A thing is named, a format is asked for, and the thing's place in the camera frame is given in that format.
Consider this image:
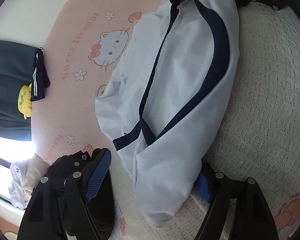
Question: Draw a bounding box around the white shirt navy trim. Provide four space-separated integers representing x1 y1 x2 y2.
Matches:
95 0 239 229

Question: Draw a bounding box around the white cream clothes heap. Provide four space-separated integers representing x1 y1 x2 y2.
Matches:
8 153 50 210

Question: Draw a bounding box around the pink cream Hello Kitty blanket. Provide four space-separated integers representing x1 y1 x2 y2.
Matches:
31 0 300 239

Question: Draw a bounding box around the yellow plush toy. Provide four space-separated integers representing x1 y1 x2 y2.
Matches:
17 84 32 120

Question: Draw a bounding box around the navy white-striped folded garment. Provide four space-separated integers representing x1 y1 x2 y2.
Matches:
31 47 51 102

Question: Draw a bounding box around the dark teal curtain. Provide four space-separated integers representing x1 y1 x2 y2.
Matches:
0 40 37 141

